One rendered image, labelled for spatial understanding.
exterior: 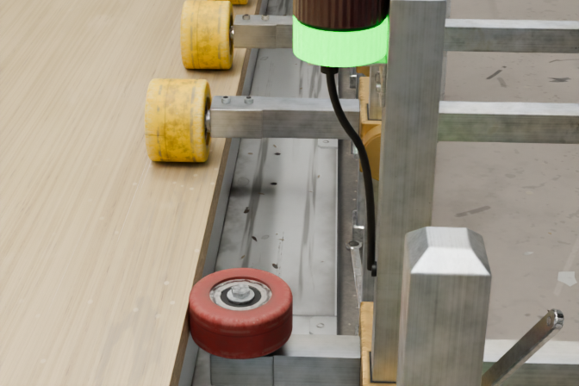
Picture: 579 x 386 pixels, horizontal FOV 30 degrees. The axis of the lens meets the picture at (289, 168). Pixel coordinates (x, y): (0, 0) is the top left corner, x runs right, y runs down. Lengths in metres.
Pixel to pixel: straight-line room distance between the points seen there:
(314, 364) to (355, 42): 0.29
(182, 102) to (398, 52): 0.37
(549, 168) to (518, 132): 2.14
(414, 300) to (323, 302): 0.88
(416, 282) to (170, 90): 0.59
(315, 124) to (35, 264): 0.30
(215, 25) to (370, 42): 0.58
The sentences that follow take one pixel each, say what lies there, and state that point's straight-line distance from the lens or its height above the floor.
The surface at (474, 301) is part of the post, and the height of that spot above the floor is 1.10.
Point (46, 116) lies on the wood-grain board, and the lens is 1.18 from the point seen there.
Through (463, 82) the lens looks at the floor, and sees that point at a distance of 3.74.
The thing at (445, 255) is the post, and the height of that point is 1.12.
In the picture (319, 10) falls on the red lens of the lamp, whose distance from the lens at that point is 0.67.
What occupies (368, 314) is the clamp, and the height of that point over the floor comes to 0.87.
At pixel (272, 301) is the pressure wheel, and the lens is 0.83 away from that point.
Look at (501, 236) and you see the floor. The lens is 2.79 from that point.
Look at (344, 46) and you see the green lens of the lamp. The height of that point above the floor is 1.13.
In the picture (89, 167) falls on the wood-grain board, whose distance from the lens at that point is 1.06.
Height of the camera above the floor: 1.36
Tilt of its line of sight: 26 degrees down
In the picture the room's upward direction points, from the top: straight up
